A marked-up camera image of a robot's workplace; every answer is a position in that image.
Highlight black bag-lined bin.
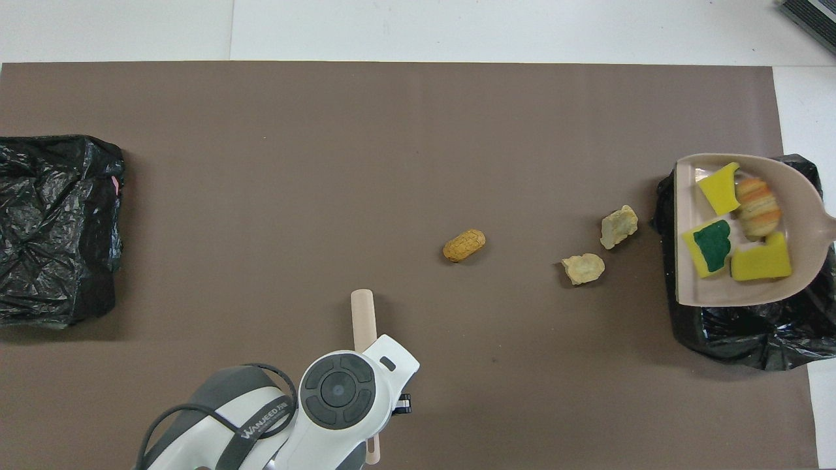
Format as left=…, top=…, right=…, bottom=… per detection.
left=655, top=155, right=836, bottom=371

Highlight green yellow sponge piece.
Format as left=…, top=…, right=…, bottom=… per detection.
left=730, top=232, right=792, bottom=282
left=697, top=162, right=741, bottom=216
left=683, top=219, right=733, bottom=278

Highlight blocky pale yellow foam chunk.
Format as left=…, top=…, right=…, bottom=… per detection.
left=600, top=205, right=639, bottom=250

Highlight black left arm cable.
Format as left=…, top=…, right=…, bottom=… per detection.
left=134, top=363, right=298, bottom=470

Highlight beige hand brush black bristles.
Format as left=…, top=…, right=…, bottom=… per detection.
left=351, top=289, right=381, bottom=465

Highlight brown table mat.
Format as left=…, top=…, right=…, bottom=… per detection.
left=0, top=61, right=820, bottom=470

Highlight grey slatted device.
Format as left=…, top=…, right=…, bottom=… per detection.
left=779, top=0, right=836, bottom=56

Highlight brown peanut-shaped sponge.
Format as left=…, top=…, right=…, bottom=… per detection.
left=443, top=228, right=487, bottom=263

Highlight beige plastic dustpan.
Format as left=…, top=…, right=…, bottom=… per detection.
left=675, top=153, right=836, bottom=307

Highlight flat pale yellow foam chunk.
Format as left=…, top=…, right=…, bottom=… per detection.
left=562, top=253, right=605, bottom=286

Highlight orange striped bread-shaped sponge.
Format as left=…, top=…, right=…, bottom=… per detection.
left=735, top=178, right=782, bottom=240

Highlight black bag bin pink mark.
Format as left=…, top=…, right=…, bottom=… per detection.
left=0, top=134, right=125, bottom=329

